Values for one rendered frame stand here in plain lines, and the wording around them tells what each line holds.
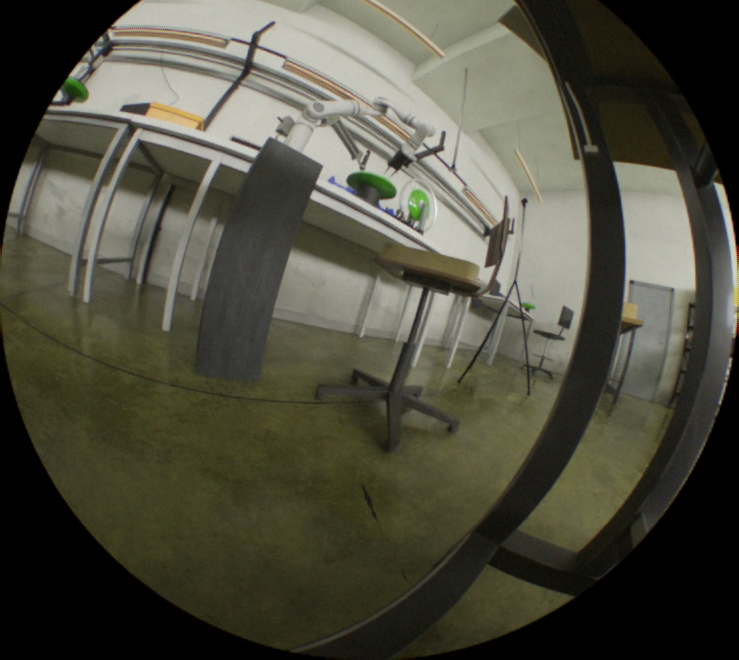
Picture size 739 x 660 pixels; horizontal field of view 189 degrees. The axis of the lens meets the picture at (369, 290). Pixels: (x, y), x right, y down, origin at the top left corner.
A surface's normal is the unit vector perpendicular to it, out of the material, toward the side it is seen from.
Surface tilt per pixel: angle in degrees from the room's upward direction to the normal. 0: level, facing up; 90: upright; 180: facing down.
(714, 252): 90
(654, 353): 90
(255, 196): 90
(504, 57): 180
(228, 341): 90
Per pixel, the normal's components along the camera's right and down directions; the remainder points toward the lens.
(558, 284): -0.78, -0.25
